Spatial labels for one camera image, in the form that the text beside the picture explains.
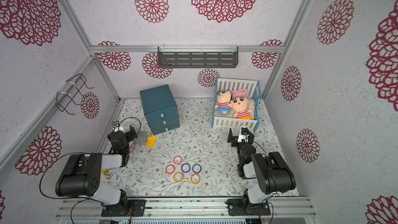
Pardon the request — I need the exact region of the teal drawer cabinet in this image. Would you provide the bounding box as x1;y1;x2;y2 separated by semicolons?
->
140;85;180;135

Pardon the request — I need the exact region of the purple tape roll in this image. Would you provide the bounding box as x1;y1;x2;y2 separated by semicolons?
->
192;164;202;174
181;163;191;173

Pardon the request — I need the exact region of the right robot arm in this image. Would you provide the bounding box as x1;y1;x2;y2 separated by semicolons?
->
227;127;296;207

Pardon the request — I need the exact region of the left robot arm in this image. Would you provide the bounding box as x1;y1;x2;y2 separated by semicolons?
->
55;126;137;206

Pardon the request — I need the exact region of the red tape roll left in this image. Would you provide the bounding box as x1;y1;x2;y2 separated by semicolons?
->
165;164;176;175

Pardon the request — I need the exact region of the red tape roll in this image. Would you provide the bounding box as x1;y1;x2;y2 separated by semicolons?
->
173;156;182;166
165;164;176;175

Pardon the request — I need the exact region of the red tape roll upper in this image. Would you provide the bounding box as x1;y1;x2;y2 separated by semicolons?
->
173;156;182;166

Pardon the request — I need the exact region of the orange tape roll right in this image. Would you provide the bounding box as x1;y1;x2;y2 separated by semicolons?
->
190;174;201;185

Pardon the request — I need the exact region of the orange tape roll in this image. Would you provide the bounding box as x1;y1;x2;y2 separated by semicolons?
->
173;172;184;183
190;174;201;185

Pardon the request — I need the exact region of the orange tape roll left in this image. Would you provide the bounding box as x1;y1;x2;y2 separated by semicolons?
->
173;172;184;183

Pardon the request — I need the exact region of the yellow flower toy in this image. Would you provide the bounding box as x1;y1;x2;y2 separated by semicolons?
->
145;133;157;148

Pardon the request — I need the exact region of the plush doll striped shirt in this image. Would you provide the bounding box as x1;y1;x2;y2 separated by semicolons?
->
230;96;253;120

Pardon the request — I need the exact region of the white blue toy crib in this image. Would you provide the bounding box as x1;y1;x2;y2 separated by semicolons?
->
211;78;262;132

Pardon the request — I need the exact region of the plush doll blue outfit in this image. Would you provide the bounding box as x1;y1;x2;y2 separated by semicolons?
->
215;90;232;116

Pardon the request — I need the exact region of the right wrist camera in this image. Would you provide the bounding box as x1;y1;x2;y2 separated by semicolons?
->
238;128;252;143

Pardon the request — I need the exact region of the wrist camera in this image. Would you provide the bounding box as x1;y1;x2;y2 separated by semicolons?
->
112;120;120;132
238;128;252;143

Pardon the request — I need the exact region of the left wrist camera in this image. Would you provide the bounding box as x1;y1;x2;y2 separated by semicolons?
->
112;120;120;132

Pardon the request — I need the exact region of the grey plush keychain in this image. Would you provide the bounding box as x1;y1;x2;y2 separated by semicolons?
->
135;131;148;145

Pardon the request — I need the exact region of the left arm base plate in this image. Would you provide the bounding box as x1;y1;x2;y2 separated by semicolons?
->
101;200;146;217

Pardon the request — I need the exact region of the black wire wall rack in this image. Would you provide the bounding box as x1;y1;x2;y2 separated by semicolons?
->
55;73;94;116

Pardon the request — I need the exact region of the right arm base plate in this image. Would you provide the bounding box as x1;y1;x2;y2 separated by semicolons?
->
226;199;271;216

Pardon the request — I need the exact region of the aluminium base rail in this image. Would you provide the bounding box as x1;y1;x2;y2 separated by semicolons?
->
55;196;317;220

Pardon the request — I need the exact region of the grey wall shelf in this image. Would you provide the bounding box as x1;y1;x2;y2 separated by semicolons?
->
157;47;239;68

